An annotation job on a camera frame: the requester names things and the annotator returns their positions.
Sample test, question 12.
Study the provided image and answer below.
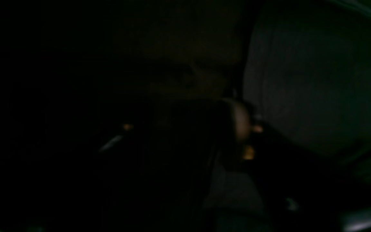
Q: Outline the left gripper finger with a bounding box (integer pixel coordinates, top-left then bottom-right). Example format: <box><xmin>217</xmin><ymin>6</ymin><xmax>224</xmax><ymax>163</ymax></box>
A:
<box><xmin>159</xmin><ymin>99</ymin><xmax>251</xmax><ymax>174</ymax></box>

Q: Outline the dark grey T-shirt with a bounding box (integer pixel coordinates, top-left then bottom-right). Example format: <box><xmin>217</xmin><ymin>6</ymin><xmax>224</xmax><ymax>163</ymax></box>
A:
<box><xmin>205</xmin><ymin>0</ymin><xmax>371</xmax><ymax>219</ymax></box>

